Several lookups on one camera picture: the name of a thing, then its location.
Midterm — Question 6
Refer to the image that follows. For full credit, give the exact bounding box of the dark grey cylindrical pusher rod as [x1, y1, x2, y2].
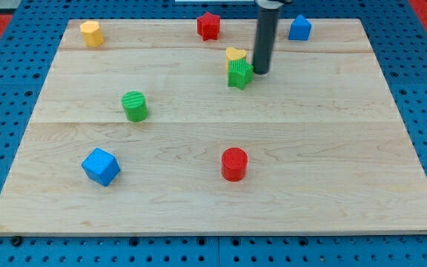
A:
[252, 0, 282, 75]

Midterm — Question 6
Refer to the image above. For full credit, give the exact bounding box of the green star block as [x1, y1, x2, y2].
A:
[228, 59, 254, 90]

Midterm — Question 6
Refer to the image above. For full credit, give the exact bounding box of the blue pentagon block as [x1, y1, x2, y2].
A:
[288, 14, 312, 41]

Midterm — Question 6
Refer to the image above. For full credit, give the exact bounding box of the yellow heart block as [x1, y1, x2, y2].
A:
[225, 47, 248, 70]

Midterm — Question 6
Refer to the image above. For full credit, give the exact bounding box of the red star block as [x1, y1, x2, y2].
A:
[196, 12, 221, 41]

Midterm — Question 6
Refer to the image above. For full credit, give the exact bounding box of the red cylinder block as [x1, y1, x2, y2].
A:
[221, 147, 248, 182]

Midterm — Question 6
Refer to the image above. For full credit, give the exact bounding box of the green cylinder block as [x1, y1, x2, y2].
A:
[121, 91, 148, 122]

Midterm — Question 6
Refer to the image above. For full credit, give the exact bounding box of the wooden board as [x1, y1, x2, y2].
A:
[0, 19, 427, 237]

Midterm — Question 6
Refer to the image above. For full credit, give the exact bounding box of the yellow hexagon block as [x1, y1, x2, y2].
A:
[80, 20, 104, 47]

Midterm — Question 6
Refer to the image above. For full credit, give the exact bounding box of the blue cube block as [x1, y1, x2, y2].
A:
[82, 148, 121, 187]

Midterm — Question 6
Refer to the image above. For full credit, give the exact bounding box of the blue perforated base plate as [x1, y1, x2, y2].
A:
[0, 1, 427, 266]

